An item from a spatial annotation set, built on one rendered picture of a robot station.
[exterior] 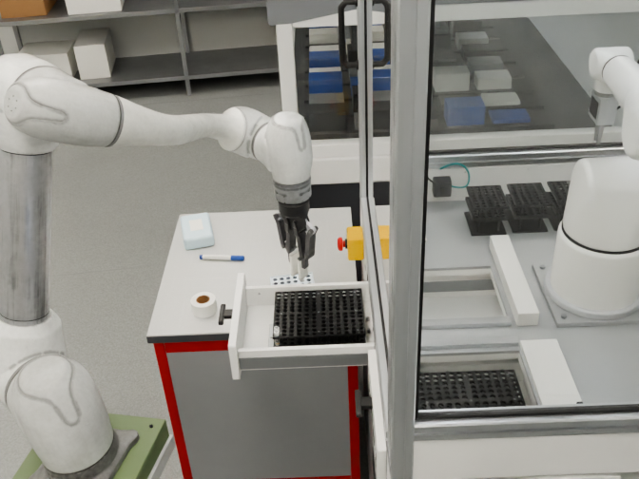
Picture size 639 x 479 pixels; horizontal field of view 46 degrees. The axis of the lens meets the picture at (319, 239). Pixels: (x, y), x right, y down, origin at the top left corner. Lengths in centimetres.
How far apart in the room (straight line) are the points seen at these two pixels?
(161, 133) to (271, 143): 31
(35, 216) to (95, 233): 245
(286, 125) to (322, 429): 101
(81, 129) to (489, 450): 92
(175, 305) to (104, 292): 145
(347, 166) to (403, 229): 149
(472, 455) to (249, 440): 108
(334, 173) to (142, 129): 120
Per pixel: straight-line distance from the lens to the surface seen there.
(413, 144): 101
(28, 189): 157
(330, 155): 252
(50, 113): 137
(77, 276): 375
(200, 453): 243
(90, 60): 557
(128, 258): 379
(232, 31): 587
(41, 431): 159
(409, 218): 106
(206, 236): 236
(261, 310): 198
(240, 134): 177
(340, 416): 228
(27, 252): 162
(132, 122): 144
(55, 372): 158
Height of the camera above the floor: 208
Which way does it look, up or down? 34 degrees down
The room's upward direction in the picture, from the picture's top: 3 degrees counter-clockwise
